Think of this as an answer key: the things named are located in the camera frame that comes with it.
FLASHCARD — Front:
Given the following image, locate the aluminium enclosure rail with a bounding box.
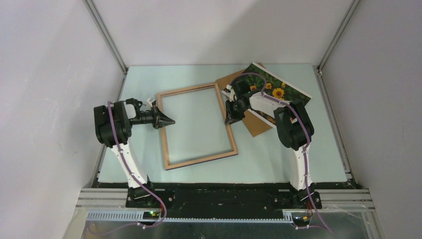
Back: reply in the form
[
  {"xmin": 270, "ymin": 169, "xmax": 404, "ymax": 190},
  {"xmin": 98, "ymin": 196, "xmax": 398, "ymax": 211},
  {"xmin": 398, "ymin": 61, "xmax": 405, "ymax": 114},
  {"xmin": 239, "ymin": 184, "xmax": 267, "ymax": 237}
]
[{"xmin": 83, "ymin": 0, "xmax": 128, "ymax": 75}]

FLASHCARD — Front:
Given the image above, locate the sunflower photo print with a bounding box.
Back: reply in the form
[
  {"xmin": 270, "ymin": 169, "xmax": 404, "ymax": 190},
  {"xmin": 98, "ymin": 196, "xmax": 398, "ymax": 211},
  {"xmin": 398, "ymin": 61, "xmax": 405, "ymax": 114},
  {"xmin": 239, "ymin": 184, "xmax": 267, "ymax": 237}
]
[{"xmin": 221, "ymin": 62, "xmax": 312, "ymax": 128}]

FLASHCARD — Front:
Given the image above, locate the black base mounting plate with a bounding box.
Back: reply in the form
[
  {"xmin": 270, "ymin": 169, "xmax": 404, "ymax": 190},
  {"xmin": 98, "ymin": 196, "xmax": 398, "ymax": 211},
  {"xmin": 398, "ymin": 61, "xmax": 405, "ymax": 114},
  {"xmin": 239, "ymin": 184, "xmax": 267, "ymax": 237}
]
[{"xmin": 125, "ymin": 183, "xmax": 322, "ymax": 219}]

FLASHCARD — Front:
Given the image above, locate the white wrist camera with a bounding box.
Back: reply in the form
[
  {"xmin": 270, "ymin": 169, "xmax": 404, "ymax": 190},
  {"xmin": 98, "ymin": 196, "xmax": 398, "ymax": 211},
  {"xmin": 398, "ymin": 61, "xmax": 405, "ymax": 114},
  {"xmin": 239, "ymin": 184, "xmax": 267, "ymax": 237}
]
[
  {"xmin": 147, "ymin": 98, "xmax": 156, "ymax": 108},
  {"xmin": 224, "ymin": 85, "xmax": 237, "ymax": 102}
]

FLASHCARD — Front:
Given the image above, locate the brown cardboard backing board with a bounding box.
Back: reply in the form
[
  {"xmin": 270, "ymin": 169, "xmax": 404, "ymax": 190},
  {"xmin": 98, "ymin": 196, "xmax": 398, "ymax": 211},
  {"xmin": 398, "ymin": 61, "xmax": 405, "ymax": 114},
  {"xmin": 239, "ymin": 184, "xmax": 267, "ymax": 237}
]
[{"xmin": 215, "ymin": 69, "xmax": 275, "ymax": 137}]

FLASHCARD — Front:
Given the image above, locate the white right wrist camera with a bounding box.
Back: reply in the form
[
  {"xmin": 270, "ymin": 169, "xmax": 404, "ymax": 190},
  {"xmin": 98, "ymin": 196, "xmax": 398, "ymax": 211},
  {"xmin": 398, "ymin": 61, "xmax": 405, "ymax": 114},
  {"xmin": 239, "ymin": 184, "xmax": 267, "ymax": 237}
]
[{"xmin": 224, "ymin": 85, "xmax": 237, "ymax": 102}]

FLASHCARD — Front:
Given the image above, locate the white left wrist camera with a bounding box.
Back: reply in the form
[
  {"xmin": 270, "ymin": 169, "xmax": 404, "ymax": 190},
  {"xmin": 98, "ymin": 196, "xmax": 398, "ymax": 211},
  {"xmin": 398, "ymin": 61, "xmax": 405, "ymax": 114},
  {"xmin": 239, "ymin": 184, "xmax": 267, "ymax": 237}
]
[{"xmin": 147, "ymin": 98, "xmax": 156, "ymax": 108}]

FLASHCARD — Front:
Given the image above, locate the wooden picture frame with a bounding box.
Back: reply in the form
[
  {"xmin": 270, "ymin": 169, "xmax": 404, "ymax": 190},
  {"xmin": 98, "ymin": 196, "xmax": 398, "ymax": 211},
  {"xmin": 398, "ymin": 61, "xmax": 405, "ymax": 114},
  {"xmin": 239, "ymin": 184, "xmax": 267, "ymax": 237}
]
[{"xmin": 156, "ymin": 82, "xmax": 239, "ymax": 171}]

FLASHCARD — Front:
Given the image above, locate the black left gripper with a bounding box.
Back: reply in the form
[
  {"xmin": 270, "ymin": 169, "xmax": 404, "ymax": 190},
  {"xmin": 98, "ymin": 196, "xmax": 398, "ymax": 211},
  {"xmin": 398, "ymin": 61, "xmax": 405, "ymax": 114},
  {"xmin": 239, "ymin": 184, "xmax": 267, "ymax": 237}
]
[{"xmin": 129, "ymin": 105, "xmax": 175, "ymax": 129}]

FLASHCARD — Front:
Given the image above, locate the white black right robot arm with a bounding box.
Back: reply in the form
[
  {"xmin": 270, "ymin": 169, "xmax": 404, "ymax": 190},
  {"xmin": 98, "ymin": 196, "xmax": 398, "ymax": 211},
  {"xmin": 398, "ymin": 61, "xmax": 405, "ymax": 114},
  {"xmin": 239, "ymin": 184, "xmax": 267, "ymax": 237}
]
[{"xmin": 224, "ymin": 79, "xmax": 315, "ymax": 208}]

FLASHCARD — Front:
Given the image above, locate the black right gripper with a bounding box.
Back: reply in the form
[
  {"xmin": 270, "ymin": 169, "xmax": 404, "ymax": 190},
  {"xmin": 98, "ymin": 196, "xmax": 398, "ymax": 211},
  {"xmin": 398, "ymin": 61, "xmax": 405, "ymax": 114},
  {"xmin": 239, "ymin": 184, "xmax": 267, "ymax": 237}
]
[{"xmin": 225, "ymin": 100, "xmax": 247, "ymax": 125}]

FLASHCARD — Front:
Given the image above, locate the grey cable duct strip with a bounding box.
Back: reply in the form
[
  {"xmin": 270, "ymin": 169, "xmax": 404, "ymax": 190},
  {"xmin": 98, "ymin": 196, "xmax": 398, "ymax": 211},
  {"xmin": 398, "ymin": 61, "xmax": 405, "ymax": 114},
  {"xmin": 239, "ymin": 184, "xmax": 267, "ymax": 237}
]
[{"xmin": 86, "ymin": 210, "xmax": 293, "ymax": 224}]

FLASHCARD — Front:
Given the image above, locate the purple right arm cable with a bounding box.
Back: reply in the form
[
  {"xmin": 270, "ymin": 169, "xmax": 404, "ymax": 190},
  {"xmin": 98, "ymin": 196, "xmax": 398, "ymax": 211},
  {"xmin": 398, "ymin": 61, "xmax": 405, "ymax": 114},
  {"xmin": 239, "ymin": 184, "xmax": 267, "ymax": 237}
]
[{"xmin": 229, "ymin": 72, "xmax": 333, "ymax": 235}]

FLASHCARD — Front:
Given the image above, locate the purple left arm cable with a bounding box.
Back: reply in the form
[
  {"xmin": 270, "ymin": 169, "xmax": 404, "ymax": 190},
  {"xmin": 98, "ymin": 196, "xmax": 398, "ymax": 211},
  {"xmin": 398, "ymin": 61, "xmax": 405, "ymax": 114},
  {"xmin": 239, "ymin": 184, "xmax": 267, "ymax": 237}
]
[{"xmin": 89, "ymin": 100, "xmax": 168, "ymax": 236}]

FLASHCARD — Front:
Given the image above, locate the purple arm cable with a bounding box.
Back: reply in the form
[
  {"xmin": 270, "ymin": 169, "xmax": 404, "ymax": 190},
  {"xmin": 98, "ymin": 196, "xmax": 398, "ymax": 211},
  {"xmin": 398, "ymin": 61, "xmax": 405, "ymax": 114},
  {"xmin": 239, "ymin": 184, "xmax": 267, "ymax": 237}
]
[
  {"xmin": 89, "ymin": 100, "xmax": 168, "ymax": 236},
  {"xmin": 229, "ymin": 72, "xmax": 333, "ymax": 235}
]

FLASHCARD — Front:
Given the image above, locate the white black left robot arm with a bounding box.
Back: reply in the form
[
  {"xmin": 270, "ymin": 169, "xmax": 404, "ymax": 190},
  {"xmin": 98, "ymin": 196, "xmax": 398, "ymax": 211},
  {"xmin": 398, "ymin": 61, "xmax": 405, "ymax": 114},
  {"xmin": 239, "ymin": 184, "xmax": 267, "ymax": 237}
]
[{"xmin": 93, "ymin": 98, "xmax": 176, "ymax": 208}]

